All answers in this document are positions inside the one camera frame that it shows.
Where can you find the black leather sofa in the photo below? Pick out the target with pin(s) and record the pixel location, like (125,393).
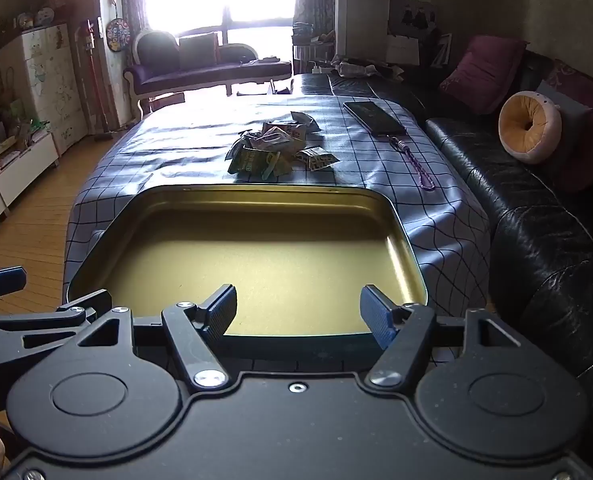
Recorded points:
(541,240)

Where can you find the gold and teal tin box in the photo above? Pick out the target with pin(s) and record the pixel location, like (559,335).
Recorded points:
(256,260)

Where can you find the low white cabinet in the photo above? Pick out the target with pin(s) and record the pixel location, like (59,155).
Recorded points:
(16,175)

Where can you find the toys on cabinet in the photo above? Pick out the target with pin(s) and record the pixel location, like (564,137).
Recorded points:
(36,17)

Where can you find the cluttered side table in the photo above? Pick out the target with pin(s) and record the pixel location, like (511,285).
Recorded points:
(314,52)

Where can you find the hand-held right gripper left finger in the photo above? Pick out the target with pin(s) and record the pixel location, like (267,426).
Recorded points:
(221,312)

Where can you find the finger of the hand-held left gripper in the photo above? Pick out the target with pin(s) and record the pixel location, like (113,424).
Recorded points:
(1,281)
(51,322)

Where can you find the crumpled white papers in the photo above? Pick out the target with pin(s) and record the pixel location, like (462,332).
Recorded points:
(361,67)

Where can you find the wall poster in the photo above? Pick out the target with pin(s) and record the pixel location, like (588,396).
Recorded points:
(411,16)

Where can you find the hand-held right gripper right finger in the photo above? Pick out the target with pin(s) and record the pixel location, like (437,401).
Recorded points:
(376,317)

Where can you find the white cartoon cabinet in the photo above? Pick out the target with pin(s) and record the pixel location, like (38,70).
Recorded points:
(46,85)

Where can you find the pile of mixed snacks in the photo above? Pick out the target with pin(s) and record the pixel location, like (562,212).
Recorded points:
(266,152)

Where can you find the dark chaise cushion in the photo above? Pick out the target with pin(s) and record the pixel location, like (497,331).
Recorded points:
(197,50)

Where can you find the purple chaise lounge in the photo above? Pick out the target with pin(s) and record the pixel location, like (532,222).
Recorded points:
(201,74)

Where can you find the grey cushion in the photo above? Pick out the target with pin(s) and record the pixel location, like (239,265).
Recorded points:
(571,110)

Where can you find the round orange pink cushion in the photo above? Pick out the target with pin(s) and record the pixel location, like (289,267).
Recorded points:
(514,125)

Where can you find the red stick vacuum cleaner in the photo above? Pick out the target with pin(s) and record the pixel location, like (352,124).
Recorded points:
(95,75)

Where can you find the plain purple cushion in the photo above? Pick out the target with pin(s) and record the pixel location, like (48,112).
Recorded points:
(481,75)

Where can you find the white paper bag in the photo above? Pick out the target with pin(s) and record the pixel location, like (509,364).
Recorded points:
(402,50)

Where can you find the black phone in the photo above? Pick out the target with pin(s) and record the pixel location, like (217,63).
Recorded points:
(376,117)

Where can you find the blue checked tablecloth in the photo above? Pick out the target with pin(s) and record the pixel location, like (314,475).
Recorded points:
(186,140)

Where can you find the clutter of books and toys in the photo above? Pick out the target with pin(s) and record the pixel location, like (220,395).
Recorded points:
(1,130)

